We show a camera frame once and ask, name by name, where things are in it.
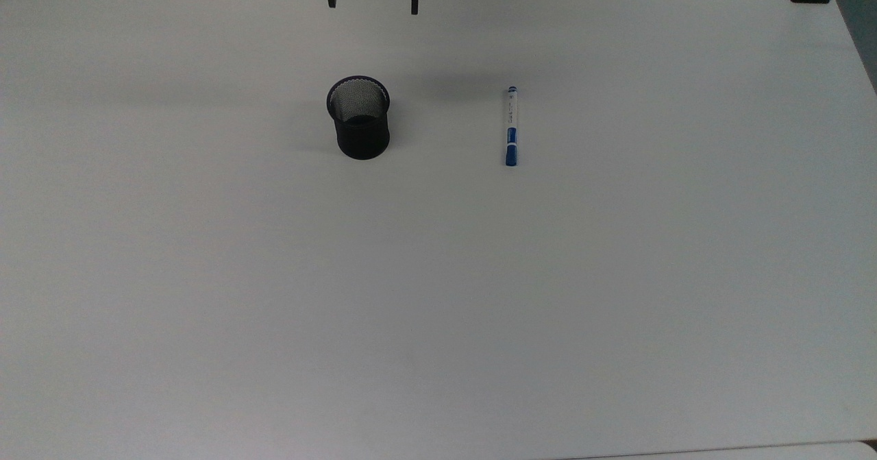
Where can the blue and white marker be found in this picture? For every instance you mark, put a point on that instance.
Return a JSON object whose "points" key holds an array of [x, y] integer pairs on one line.
{"points": [[511, 129]]}

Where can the black mesh pen cup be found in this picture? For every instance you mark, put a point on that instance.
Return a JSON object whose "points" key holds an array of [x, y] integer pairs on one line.
{"points": [[359, 125]]}

